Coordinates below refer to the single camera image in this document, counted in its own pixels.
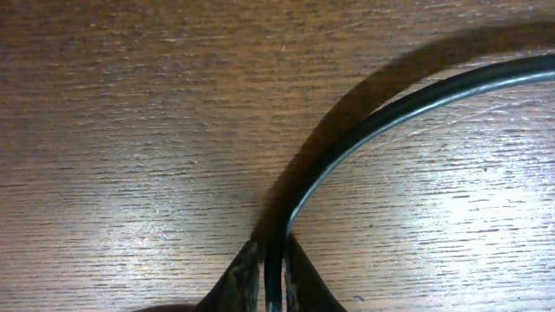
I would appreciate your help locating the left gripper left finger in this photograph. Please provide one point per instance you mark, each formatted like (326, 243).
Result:
(237, 289)

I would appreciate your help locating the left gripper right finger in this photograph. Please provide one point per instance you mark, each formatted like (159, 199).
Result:
(305, 289)

